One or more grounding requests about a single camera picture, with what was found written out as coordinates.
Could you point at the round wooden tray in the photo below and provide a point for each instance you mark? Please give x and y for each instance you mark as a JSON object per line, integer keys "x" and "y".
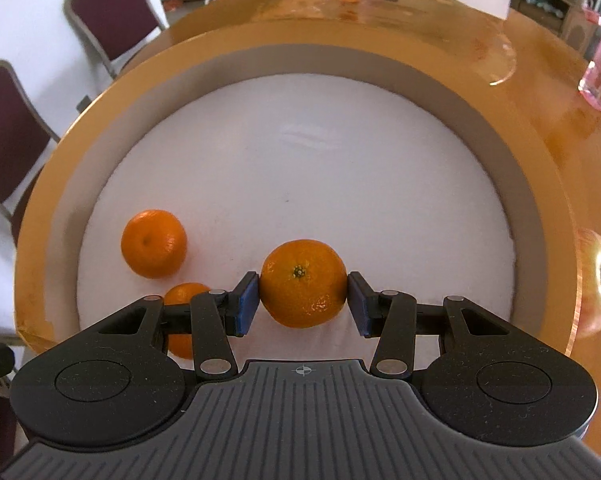
{"x": 300, "y": 170}

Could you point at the large orange mandarin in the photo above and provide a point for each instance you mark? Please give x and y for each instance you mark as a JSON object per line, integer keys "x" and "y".
{"x": 303, "y": 283}

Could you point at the red yellow apple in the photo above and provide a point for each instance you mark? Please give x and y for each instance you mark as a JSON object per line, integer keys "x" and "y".
{"x": 596, "y": 290}

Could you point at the wooden desk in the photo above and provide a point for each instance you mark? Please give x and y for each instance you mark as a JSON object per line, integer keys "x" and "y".
{"x": 555, "y": 125}

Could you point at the maroon banquet chair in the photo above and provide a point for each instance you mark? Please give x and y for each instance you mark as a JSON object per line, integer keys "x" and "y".
{"x": 8, "y": 145}
{"x": 116, "y": 15}

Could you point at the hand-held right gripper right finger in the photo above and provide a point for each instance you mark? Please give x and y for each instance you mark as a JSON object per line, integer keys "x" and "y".
{"x": 359, "y": 305}

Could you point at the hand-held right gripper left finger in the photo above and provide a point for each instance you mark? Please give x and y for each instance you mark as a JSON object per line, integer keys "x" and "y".
{"x": 248, "y": 302}

